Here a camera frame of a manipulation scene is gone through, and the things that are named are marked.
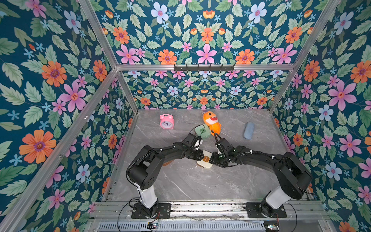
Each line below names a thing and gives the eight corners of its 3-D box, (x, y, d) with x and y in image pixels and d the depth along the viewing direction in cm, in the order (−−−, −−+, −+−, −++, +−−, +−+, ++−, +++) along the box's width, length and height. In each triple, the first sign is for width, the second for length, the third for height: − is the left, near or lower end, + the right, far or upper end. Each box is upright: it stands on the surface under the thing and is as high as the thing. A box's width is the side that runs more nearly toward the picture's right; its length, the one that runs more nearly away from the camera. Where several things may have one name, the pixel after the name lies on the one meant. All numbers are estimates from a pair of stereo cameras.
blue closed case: (242, 137, 105) (243, 135, 103) (245, 122, 115) (246, 120, 113) (252, 140, 104) (253, 138, 102) (254, 124, 113) (255, 122, 111)
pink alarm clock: (162, 128, 110) (159, 119, 101) (163, 123, 113) (160, 113, 105) (173, 128, 110) (171, 119, 101) (174, 123, 113) (172, 113, 104)
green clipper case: (202, 141, 103) (202, 139, 100) (193, 131, 108) (193, 128, 106) (213, 134, 106) (213, 132, 104) (203, 124, 112) (203, 122, 110)
